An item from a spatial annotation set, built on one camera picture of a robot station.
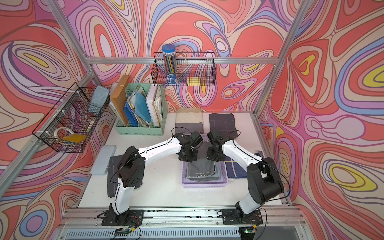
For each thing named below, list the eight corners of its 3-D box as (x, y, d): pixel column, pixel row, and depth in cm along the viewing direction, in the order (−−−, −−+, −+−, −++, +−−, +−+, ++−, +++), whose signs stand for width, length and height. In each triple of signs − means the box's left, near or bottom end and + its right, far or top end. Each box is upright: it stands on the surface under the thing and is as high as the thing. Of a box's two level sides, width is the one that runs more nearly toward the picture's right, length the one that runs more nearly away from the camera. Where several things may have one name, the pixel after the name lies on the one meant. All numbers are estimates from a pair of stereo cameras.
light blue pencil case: (91, 175, 90) (88, 173, 87) (104, 147, 102) (102, 144, 100) (106, 175, 90) (103, 173, 87) (116, 147, 102) (114, 144, 100)
